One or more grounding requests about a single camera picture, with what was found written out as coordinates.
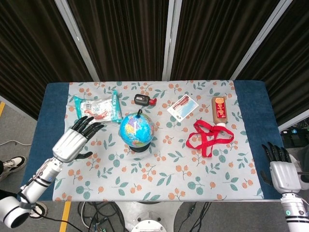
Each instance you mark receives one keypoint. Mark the black and red small device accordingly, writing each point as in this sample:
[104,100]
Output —
[141,99]

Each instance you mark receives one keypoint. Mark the floral fruit print tablecloth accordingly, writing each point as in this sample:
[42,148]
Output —
[154,169]

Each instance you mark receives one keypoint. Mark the teal clear snack package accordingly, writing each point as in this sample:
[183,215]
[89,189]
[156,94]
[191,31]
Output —
[96,108]

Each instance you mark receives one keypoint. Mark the dark ribbed partition panel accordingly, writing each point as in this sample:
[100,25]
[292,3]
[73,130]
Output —
[125,41]
[217,41]
[289,60]
[31,48]

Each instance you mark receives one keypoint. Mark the postcard with red building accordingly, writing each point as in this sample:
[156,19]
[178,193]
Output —
[182,107]

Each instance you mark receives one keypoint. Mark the black power strip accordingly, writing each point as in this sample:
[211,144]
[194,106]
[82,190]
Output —
[289,135]

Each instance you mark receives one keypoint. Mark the brown bottle with red label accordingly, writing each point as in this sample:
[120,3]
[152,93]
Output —
[219,111]

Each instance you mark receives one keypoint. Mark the white partition frame post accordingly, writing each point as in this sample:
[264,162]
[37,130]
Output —
[259,41]
[77,41]
[172,41]

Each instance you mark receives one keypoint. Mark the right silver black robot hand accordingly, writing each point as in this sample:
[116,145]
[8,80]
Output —
[285,175]

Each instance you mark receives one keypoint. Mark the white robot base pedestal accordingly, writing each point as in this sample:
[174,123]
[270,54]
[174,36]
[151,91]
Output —
[149,213]

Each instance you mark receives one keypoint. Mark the blue world globe black stand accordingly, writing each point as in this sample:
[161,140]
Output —
[135,130]

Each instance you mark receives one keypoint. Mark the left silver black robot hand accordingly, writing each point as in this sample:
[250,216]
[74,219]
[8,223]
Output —
[68,146]

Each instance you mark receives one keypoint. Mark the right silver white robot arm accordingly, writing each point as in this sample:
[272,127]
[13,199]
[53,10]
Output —
[294,212]

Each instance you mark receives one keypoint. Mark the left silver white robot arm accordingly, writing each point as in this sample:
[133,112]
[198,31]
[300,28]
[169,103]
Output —
[36,184]

